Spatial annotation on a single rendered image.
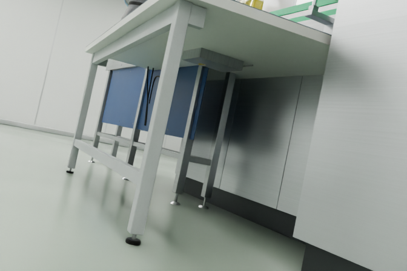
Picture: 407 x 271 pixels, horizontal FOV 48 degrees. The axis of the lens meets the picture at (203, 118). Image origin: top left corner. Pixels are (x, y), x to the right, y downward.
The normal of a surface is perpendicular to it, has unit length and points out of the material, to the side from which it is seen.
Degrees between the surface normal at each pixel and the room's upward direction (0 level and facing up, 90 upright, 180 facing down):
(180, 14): 90
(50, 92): 90
